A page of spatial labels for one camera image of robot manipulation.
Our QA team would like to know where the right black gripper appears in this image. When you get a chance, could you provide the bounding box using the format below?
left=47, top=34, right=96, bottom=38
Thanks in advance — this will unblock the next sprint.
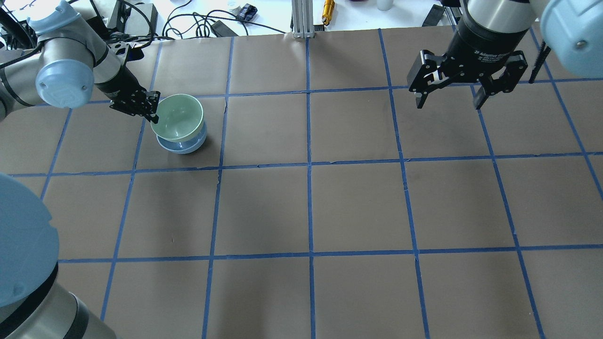
left=407, top=19, right=528, bottom=110

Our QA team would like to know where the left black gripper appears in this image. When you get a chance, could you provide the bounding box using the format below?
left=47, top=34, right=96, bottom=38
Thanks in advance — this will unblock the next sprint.
left=97, top=66, right=160, bottom=124

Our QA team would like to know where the green bowl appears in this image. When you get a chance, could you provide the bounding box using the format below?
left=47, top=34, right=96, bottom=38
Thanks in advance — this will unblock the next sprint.
left=151, top=94, right=205, bottom=143

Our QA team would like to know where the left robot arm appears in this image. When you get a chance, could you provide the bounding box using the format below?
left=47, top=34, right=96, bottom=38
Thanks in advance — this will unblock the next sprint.
left=1, top=0, right=160, bottom=339

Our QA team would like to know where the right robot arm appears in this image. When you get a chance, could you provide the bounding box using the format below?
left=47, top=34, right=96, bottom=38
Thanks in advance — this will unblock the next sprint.
left=407, top=0, right=603, bottom=109

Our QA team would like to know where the blue bowl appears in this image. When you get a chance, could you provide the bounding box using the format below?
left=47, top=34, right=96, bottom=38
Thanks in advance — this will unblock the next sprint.
left=155, top=124, right=207, bottom=154

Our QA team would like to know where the black power adapter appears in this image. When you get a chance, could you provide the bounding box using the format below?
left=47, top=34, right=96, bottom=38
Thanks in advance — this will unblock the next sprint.
left=210, top=21, right=238, bottom=37

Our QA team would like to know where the black cable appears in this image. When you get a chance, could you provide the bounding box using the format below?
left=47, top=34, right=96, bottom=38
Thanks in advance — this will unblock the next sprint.
left=137, top=0, right=286, bottom=42

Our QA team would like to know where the aluminium frame post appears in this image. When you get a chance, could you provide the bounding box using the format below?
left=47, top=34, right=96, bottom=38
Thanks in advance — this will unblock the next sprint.
left=291, top=0, right=315, bottom=39

